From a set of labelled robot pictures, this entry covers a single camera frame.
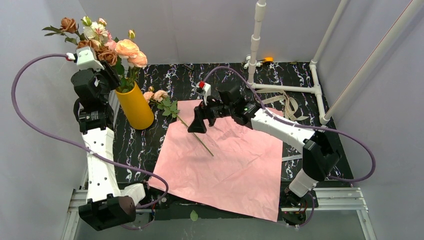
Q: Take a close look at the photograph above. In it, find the white PVC pipe frame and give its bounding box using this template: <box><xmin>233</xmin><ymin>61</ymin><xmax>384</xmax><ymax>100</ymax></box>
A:
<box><xmin>251</xmin><ymin>0</ymin><xmax>424</xmax><ymax>122</ymax></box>

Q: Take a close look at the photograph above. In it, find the small peach rose stem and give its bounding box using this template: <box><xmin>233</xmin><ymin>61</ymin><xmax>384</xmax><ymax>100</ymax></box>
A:
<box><xmin>143</xmin><ymin>86</ymin><xmax>189</xmax><ymax>128</ymax></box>

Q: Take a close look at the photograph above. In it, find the yellow cylindrical vase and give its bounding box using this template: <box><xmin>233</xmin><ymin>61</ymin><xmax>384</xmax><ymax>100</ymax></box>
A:
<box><xmin>115</xmin><ymin>82</ymin><xmax>155</xmax><ymax>130</ymax></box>

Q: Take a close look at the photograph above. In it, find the brown dried rose stem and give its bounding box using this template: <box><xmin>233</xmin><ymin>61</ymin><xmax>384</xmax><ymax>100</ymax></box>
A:
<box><xmin>42</xmin><ymin>17</ymin><xmax>118</xmax><ymax>66</ymax></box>

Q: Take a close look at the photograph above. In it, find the pink wrapping paper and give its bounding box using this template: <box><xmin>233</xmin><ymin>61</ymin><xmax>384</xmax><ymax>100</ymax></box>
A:
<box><xmin>148</xmin><ymin>100</ymin><xmax>283</xmax><ymax>222</ymax></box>

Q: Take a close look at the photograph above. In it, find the orange round object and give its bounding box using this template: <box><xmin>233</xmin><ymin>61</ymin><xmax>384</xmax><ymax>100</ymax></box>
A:
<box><xmin>262</xmin><ymin>57</ymin><xmax>274</xmax><ymax>63</ymax></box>

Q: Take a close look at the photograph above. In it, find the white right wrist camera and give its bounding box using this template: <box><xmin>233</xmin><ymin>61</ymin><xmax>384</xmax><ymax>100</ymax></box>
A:
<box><xmin>195</xmin><ymin>81</ymin><xmax>211</xmax><ymax>106</ymax></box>

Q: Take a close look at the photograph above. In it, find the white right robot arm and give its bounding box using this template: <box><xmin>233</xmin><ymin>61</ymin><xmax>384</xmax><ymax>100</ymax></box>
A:
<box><xmin>188</xmin><ymin>81</ymin><xmax>342</xmax><ymax>207</ymax></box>

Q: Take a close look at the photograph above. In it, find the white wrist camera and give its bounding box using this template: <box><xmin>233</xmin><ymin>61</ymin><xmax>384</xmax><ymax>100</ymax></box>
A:
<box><xmin>65</xmin><ymin>46</ymin><xmax>105</xmax><ymax>72</ymax></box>
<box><xmin>195</xmin><ymin>81</ymin><xmax>211</xmax><ymax>106</ymax></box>

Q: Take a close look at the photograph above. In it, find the pink rose stem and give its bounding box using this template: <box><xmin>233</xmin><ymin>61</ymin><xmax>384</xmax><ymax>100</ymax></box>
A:
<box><xmin>97</xmin><ymin>18</ymin><xmax>117</xmax><ymax>51</ymax></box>

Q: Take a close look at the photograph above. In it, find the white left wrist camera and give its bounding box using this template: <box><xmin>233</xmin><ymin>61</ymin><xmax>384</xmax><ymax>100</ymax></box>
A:
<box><xmin>65</xmin><ymin>46</ymin><xmax>105</xmax><ymax>72</ymax></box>

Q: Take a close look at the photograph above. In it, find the green fallen leaf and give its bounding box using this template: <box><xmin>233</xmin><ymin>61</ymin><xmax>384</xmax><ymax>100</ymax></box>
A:
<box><xmin>190</xmin><ymin>210</ymin><xmax>199</xmax><ymax>222</ymax></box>

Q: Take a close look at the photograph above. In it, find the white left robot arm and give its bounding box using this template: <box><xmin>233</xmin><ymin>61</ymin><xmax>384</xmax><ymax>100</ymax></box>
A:
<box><xmin>71</xmin><ymin>60</ymin><xmax>146</xmax><ymax>231</ymax></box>

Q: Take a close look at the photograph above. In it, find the cream ribbon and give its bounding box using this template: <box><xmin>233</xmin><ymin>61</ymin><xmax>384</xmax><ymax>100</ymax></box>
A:
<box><xmin>256</xmin><ymin>89</ymin><xmax>310</xmax><ymax>122</ymax></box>

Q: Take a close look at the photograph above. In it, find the silver open-end wrench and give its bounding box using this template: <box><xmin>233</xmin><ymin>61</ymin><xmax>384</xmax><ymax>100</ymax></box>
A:
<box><xmin>282</xmin><ymin>154</ymin><xmax>303</xmax><ymax>162</ymax></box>

